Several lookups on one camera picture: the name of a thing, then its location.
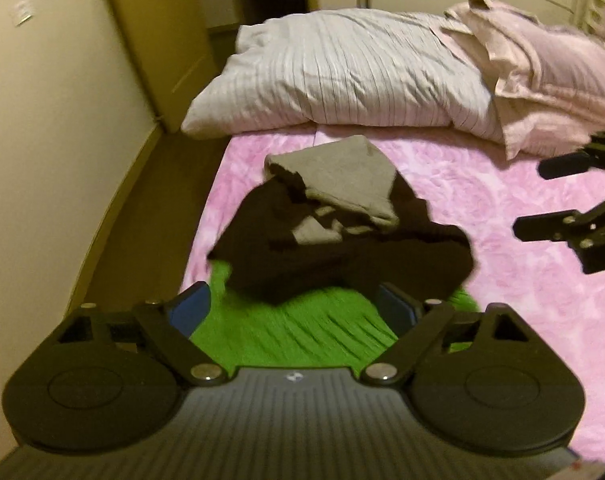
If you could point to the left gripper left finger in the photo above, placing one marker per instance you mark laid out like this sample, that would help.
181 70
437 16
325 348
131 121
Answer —
190 308

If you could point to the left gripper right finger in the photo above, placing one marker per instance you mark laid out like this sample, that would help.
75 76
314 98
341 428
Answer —
398 310

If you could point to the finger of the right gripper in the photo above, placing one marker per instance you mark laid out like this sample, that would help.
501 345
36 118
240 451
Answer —
556 226
564 166

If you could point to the black and grey sweater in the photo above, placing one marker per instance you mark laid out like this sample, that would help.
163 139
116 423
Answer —
339 214

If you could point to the green fuzzy cloth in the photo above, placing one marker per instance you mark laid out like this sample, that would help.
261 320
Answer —
332 327

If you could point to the pink ruffled pillow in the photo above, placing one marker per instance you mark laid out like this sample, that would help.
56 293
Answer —
546 82

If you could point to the pink rose blanket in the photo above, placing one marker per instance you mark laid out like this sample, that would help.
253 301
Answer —
470 183

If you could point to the white striped pillow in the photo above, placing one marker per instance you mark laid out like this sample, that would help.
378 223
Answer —
351 67

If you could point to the yellow wooden wardrobe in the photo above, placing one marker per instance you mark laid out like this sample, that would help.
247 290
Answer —
170 48

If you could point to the wall light switch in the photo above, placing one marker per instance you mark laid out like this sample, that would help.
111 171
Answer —
23 11

